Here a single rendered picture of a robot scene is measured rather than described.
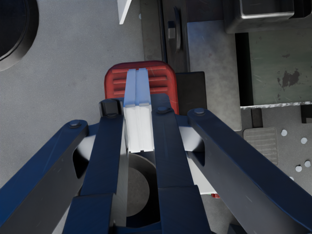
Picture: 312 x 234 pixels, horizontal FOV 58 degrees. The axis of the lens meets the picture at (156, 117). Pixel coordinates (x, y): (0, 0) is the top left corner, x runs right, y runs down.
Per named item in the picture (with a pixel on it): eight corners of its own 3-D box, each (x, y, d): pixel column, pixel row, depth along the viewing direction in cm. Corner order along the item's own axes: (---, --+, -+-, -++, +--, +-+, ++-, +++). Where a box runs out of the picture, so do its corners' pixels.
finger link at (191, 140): (152, 131, 14) (213, 125, 14) (149, 93, 18) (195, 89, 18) (155, 156, 14) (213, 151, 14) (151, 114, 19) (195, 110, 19)
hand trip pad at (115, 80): (173, 135, 31) (182, 143, 23) (118, 140, 30) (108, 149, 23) (168, 71, 30) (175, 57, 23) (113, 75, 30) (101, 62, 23)
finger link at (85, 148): (127, 159, 14) (68, 165, 14) (130, 117, 19) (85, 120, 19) (123, 134, 14) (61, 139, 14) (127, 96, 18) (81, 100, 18)
